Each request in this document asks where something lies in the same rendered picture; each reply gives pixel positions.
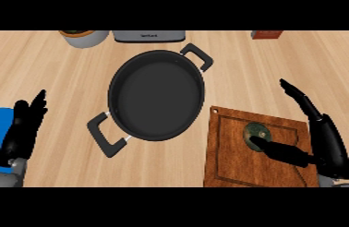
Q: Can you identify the grey plant pot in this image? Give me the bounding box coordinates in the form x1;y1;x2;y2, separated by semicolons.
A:
59;30;112;50

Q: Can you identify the black two-handled pot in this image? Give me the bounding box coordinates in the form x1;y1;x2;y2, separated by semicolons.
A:
86;42;216;159

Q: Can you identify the red-brown box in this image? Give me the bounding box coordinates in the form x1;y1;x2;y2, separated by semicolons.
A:
250;30;285;41

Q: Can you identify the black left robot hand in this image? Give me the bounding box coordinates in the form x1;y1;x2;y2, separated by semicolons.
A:
0;89;49;168

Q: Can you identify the blue object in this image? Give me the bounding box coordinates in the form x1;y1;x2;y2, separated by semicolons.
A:
0;107;16;151

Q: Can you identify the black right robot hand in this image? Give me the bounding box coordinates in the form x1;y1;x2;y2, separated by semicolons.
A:
248;78;349;180

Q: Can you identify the grey appliance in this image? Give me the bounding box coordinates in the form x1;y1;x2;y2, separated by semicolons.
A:
112;30;186;43

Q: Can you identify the brown wooden cutting board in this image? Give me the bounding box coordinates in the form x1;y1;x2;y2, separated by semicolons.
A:
201;105;321;188

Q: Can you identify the dark green squash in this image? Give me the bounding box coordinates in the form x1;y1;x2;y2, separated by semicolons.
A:
242;122;272;153

